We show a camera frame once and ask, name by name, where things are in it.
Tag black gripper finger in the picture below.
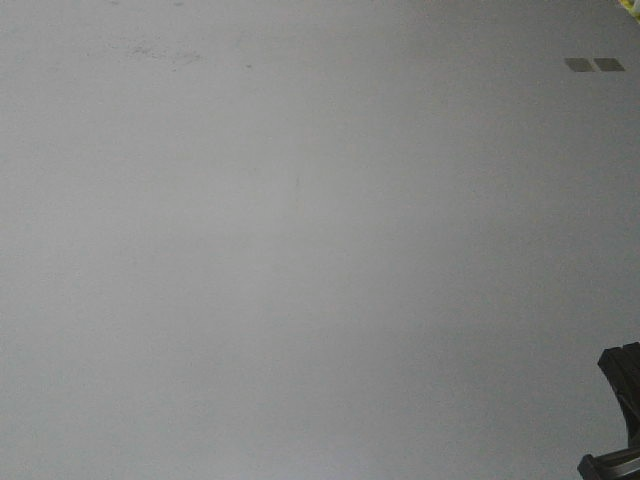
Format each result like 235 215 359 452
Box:
598 342 639 440
577 448 639 480

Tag left grey floor tape patch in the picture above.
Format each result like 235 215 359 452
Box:
564 57 594 73

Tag right grey floor tape patch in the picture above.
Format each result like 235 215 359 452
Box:
594 57 625 72

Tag grey floor tape patch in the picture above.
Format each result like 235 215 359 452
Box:
594 57 625 72
564 57 594 73

